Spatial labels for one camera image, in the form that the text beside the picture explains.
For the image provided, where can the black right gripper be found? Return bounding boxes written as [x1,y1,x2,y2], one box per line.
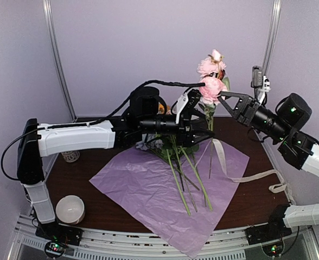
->
[215,90,290,142]

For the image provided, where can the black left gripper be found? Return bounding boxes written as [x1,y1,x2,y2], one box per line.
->
[140,109,215,147]

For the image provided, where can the white small blossom stem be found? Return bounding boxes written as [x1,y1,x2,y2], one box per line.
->
[179,146,213,211]

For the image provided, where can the white purple flower bunch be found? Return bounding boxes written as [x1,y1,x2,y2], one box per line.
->
[141,134,200,191]

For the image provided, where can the pink flower bunch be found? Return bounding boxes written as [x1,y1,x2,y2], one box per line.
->
[197,49,231,179]

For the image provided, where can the purple tissue paper sheet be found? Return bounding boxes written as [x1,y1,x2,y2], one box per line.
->
[90,141,238,258]

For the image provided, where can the cream ribbon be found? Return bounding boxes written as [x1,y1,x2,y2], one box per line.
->
[210,138,287,193]

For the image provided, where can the orange flower stem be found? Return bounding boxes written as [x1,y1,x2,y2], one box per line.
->
[158,104,171,115]

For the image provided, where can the blue flower bunch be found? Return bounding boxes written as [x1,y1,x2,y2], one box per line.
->
[136,140,163,151]

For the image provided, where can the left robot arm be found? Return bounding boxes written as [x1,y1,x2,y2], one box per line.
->
[14,83,214,241]

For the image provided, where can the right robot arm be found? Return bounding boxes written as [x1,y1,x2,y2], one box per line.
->
[218,92,319,239]

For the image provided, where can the patterned mug yellow inside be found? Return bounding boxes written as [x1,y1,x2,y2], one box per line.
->
[61,151,80,163]

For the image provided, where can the right round circuit board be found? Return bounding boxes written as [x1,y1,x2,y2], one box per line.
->
[262,243,284,257]

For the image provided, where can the round circuit board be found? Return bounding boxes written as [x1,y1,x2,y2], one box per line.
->
[44,241,66,258]
[262,243,284,257]

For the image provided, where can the plain white round bowl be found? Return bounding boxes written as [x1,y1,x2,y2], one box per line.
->
[55,195,85,225]

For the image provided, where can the left round circuit board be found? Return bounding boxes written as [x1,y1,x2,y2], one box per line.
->
[44,241,66,258]

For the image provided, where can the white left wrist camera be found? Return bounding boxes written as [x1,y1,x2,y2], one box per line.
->
[172,93,188,125]

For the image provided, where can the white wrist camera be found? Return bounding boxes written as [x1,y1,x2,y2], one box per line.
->
[251,66,271,106]
[172,93,188,125]

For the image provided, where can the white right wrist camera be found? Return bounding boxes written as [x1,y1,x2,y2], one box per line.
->
[251,66,271,106]

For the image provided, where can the aluminium right corner post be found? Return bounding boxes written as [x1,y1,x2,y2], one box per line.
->
[262,0,282,75]

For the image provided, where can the aluminium corner post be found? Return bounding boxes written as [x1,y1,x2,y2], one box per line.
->
[42,0,77,121]
[262,0,282,75]

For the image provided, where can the aluminium front rail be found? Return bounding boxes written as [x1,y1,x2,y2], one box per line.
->
[6,215,319,259]

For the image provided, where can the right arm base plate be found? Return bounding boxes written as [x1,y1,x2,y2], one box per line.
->
[245,222,292,245]

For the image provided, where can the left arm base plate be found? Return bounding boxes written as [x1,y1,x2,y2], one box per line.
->
[35,222,83,246]

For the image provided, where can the aluminium left corner post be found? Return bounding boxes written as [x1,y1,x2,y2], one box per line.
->
[42,0,77,121]

